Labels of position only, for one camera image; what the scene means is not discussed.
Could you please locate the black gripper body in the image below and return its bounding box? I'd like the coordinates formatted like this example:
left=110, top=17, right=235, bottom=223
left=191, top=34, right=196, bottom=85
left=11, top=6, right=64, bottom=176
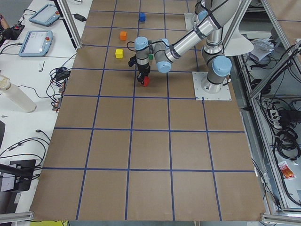
left=128, top=55, right=151, bottom=76

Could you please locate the red wooden block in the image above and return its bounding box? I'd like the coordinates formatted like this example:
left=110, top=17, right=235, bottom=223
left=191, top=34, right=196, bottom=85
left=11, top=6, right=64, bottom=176
left=141, top=76, right=150, bottom=87

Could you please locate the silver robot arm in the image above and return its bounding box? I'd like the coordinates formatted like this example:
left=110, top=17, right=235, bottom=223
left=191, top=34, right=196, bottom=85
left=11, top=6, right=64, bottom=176
left=128, top=0, right=239, bottom=86

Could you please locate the yellow wooden block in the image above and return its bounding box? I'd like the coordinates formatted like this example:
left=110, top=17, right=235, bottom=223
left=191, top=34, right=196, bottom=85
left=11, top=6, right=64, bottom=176
left=115, top=49, right=124, bottom=59

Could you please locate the orange wooden block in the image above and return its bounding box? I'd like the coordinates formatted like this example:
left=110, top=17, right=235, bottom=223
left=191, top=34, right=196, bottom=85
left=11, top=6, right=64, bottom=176
left=119, top=31, right=127, bottom=41

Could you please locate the blue wooden block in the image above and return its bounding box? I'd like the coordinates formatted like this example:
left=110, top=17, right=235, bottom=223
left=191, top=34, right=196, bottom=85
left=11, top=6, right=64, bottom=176
left=139, top=12, right=146, bottom=22

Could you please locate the black power adapter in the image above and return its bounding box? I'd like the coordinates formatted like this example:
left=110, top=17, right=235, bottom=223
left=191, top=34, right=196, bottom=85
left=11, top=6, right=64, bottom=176
left=73, top=14, right=87, bottom=22

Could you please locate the white chair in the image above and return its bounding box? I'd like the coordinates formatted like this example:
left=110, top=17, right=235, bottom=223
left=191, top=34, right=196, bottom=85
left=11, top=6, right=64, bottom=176
left=224, top=28, right=254, bottom=57

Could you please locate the near blue teach pendant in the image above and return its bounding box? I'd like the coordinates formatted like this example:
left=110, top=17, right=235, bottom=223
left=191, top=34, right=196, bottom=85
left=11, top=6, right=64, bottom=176
left=18, top=30, right=53, bottom=57

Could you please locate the blue teach pendant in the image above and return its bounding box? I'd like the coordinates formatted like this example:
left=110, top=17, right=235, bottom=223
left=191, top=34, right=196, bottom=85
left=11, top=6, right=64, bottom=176
left=18, top=30, right=53, bottom=57
left=29, top=4, right=60, bottom=27

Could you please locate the far blue teach pendant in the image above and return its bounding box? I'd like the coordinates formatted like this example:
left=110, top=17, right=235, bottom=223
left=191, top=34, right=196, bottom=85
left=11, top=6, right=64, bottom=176
left=29, top=4, right=60, bottom=27

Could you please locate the white cardboard tube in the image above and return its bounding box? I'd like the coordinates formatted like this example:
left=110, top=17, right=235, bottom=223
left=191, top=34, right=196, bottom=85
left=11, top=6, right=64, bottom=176
left=0, top=74, right=37, bottom=113

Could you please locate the red snack packet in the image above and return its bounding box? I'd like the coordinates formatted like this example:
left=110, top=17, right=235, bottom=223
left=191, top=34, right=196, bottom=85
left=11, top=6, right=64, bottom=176
left=278, top=161, right=295, bottom=180

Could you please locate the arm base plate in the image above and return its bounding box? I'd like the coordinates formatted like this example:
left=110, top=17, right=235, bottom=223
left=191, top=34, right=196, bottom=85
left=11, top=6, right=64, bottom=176
left=192, top=72, right=232, bottom=101
left=184, top=12, right=198, bottom=31

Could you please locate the aluminium frame post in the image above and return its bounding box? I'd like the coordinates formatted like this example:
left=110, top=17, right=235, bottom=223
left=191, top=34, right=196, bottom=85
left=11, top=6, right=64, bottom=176
left=54, top=0, right=82, bottom=49

